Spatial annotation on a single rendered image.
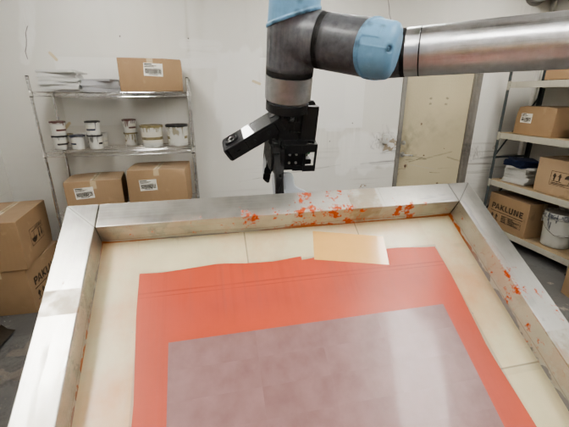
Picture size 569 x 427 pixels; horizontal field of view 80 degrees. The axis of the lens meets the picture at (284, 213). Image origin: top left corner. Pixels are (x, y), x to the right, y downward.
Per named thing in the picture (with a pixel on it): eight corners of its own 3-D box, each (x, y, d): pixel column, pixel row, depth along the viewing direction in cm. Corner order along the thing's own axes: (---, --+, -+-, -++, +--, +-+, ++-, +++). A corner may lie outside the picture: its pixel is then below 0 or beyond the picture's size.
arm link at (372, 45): (411, 29, 51) (340, 19, 54) (401, 13, 41) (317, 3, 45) (395, 85, 54) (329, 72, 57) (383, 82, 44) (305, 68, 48)
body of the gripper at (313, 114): (314, 174, 62) (323, 109, 55) (267, 177, 60) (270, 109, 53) (303, 156, 68) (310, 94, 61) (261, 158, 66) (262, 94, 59)
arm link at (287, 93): (270, 80, 50) (261, 67, 57) (268, 111, 53) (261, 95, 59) (318, 80, 52) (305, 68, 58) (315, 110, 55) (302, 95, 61)
